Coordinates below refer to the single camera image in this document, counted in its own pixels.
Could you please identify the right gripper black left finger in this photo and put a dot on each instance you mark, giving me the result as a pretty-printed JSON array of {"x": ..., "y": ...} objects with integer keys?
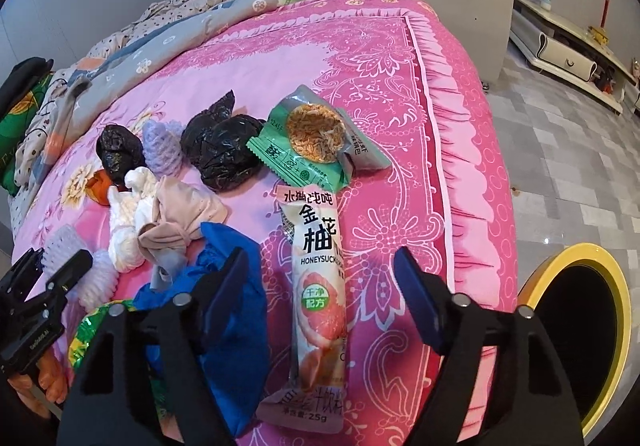
[{"x": 112, "y": 402}]

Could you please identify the green snack wrapper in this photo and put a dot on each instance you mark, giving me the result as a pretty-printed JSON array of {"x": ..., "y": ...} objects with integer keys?
[{"x": 306, "y": 141}]

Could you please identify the black cloth item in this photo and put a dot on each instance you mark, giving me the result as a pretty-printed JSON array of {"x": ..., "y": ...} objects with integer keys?
[{"x": 23, "y": 77}]

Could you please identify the purple foam fruit net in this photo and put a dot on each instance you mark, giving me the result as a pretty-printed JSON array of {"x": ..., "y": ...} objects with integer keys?
[{"x": 161, "y": 147}]

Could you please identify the grey patterned quilt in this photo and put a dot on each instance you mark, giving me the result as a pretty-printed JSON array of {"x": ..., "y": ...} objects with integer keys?
[{"x": 75, "y": 97}]

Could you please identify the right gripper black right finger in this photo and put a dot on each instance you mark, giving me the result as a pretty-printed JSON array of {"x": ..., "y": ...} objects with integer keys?
[{"x": 530, "y": 401}]

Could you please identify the honeysuckle pomelo snack wrapper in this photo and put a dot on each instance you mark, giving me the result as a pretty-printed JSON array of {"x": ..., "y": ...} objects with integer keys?
[{"x": 312, "y": 400}]

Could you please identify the green floral fabric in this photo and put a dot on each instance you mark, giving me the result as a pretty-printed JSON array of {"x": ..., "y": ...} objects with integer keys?
[{"x": 13, "y": 130}]

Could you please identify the beige crumpled cloth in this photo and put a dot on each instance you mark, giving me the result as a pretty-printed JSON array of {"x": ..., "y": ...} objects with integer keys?
[{"x": 169, "y": 222}]

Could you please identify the orange peel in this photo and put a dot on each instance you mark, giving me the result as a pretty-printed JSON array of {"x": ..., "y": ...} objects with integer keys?
[{"x": 97, "y": 187}]

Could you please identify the person's left hand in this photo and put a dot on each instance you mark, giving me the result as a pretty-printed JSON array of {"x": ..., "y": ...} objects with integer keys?
[{"x": 51, "y": 379}]

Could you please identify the green shiny chip bag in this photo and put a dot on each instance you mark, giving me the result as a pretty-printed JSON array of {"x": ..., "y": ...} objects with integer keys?
[{"x": 86, "y": 331}]

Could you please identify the white foam fruit net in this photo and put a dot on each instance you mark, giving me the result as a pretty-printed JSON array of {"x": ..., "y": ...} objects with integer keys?
[{"x": 87, "y": 277}]

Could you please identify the blue crumpled cloth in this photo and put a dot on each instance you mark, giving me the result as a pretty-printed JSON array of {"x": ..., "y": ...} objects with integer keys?
[{"x": 237, "y": 363}]

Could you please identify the white low tv cabinet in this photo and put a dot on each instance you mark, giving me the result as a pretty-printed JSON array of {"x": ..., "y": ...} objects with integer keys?
[{"x": 562, "y": 49}]

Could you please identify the pink floral bedspread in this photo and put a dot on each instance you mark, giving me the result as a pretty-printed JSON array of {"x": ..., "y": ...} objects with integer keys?
[{"x": 409, "y": 85}]

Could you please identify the yellow toy on cabinet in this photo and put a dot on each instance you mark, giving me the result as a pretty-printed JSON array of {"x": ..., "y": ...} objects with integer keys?
[{"x": 598, "y": 34}]

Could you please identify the large black plastic bag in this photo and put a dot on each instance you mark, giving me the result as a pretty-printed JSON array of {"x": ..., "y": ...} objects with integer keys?
[{"x": 215, "y": 143}]

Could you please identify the yellow rim trash bin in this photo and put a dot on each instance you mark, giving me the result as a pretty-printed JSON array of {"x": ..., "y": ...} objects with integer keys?
[{"x": 582, "y": 298}]

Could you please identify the small black plastic bag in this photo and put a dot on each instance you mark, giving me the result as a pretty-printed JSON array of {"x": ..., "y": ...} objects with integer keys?
[{"x": 120, "y": 151}]

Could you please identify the white bedside cabinet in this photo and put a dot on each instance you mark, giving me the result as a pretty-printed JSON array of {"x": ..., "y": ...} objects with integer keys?
[{"x": 483, "y": 28}]

